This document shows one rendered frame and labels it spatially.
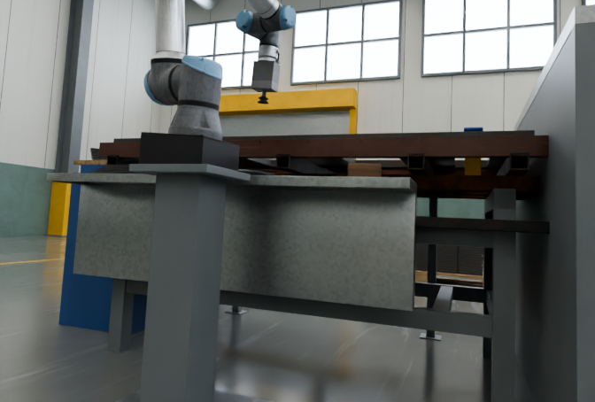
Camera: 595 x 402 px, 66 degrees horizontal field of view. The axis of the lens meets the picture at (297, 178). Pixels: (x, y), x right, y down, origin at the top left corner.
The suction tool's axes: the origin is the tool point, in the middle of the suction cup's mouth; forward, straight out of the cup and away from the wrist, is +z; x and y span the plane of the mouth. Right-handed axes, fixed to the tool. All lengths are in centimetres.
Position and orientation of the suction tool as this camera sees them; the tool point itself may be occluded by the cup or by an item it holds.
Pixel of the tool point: (263, 103)
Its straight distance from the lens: 173.3
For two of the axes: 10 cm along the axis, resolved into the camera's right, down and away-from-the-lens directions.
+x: -3.3, -0.6, -9.4
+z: -1.0, 9.9, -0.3
